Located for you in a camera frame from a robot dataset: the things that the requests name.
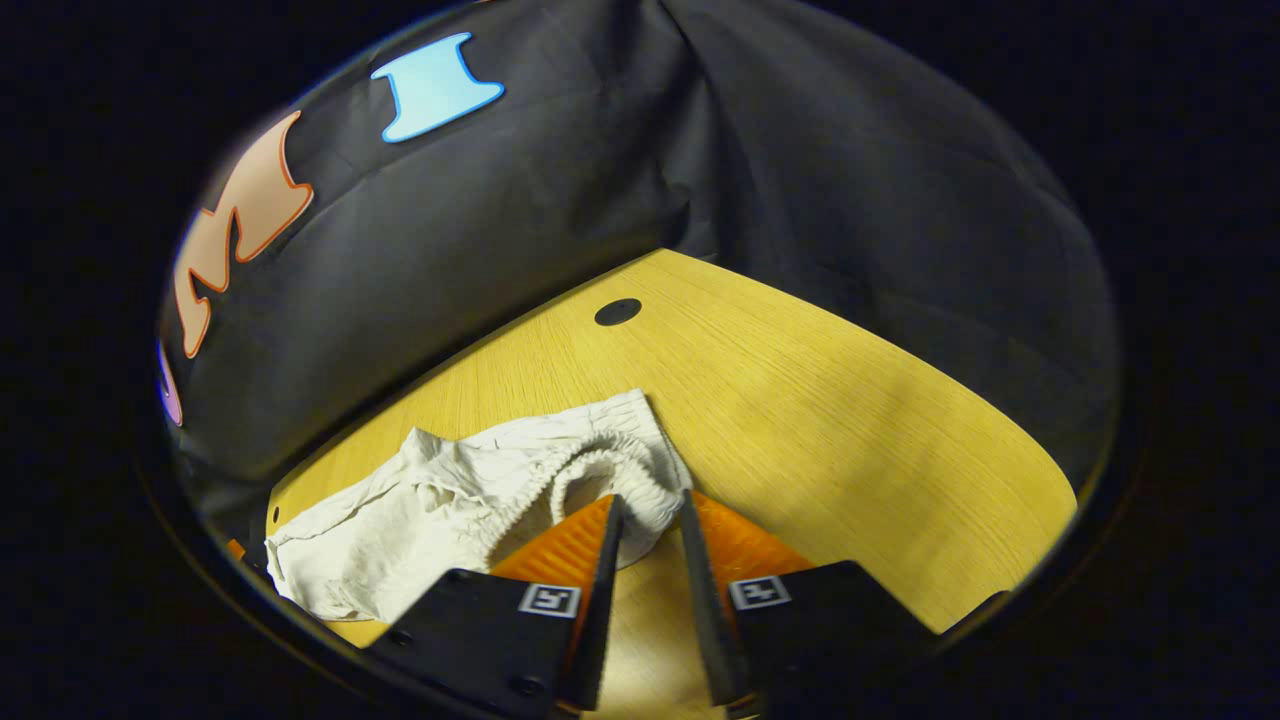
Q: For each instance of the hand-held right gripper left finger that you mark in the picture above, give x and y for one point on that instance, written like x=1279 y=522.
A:
x=600 y=600

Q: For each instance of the black backdrop cloth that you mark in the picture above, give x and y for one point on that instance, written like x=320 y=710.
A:
x=560 y=180

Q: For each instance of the white jeans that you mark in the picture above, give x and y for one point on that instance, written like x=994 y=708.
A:
x=430 y=510

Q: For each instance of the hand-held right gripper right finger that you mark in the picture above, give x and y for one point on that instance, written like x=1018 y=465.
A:
x=705 y=620

